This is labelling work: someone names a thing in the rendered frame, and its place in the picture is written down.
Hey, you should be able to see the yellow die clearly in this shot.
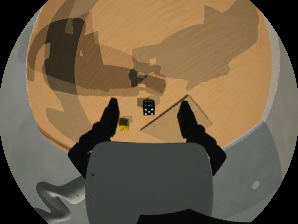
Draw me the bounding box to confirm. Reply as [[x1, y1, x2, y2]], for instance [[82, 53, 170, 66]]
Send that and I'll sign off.
[[118, 119, 129, 131]]

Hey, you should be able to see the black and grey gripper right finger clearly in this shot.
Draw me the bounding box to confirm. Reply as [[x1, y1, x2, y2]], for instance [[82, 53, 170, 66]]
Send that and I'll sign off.
[[177, 100, 226, 176]]

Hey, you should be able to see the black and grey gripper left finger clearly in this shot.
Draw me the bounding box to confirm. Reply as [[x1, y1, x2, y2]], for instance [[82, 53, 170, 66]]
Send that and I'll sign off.
[[68, 98, 120, 179]]

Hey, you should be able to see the black die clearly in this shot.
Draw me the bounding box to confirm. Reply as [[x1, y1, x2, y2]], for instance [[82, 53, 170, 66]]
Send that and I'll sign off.
[[143, 100, 155, 115]]

